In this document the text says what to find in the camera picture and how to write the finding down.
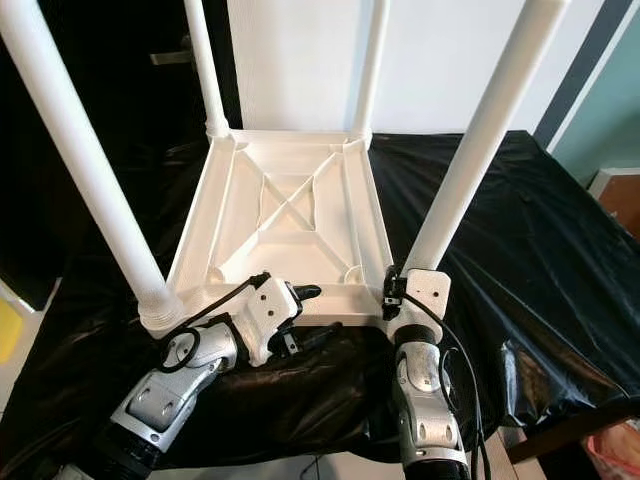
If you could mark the black plastic table cover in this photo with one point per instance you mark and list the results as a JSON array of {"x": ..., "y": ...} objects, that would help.
[{"x": 550, "y": 270}]

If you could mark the pink mesh bag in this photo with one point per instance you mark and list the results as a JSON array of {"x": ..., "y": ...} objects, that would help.
[{"x": 615, "y": 450}]

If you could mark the black door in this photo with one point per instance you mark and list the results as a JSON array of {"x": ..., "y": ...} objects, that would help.
[{"x": 140, "y": 120}]

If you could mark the brown white-edged furniture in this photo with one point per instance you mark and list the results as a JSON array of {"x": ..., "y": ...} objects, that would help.
[{"x": 620, "y": 200}]

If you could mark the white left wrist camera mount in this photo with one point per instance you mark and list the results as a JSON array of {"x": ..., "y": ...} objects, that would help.
[{"x": 265, "y": 308}]

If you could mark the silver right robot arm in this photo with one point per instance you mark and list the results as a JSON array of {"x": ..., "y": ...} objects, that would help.
[{"x": 425, "y": 400}]

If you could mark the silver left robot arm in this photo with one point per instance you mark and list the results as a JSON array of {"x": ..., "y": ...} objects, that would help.
[{"x": 170, "y": 395}]

